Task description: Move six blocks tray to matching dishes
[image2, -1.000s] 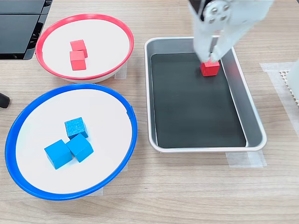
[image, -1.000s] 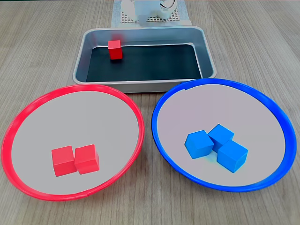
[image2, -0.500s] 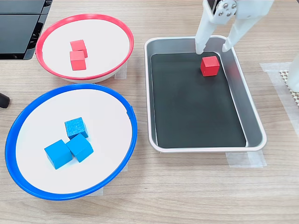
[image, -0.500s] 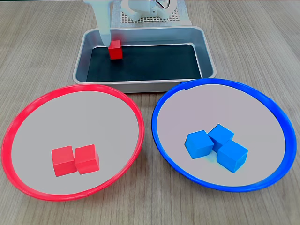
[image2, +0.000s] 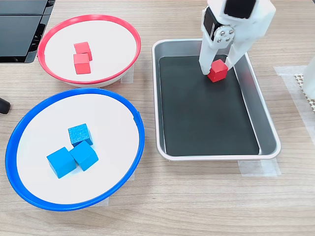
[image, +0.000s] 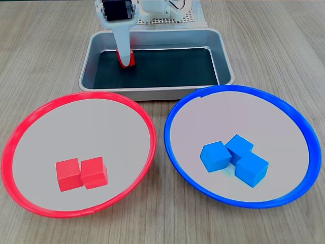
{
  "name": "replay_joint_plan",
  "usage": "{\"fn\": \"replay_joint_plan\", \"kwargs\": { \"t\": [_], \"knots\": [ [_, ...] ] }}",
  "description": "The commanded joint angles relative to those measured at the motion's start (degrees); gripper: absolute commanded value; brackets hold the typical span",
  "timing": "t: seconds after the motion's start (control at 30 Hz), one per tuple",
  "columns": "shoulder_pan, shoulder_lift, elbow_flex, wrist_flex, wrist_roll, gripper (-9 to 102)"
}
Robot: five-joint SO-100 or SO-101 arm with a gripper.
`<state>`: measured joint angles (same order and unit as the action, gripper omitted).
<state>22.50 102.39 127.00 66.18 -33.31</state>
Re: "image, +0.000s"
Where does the red cube block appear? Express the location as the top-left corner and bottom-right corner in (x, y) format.
(116, 49), (135, 69)
(55, 158), (84, 192)
(80, 156), (109, 190)

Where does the blue cube block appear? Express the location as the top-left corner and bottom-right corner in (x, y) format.
(199, 141), (233, 173)
(225, 134), (255, 166)
(235, 151), (270, 189)

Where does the silver metal tray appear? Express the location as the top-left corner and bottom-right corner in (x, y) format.
(78, 27), (236, 102)

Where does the black tray liner mat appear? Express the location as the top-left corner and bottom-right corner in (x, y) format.
(93, 47), (219, 89)

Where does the white mesh grip mat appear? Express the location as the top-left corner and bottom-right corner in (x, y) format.
(137, 7), (197, 26)

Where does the red rimmed round dish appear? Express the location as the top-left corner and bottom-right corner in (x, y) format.
(1, 91), (157, 219)

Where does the blue rimmed round dish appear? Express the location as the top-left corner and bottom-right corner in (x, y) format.
(164, 84), (322, 209)

